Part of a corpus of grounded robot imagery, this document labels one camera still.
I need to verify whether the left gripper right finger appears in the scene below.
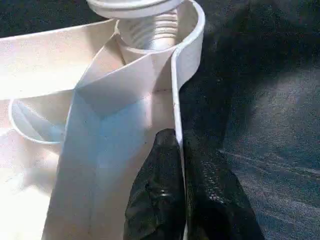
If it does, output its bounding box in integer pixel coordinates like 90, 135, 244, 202
183, 129, 266, 240

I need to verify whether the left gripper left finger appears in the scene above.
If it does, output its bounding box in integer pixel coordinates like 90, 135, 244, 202
123, 127, 188, 240

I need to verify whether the white plastic table top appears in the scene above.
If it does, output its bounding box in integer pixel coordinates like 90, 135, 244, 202
0, 0, 207, 240

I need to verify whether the white plastic table leg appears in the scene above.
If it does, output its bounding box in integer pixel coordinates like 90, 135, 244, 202
87, 0, 186, 52

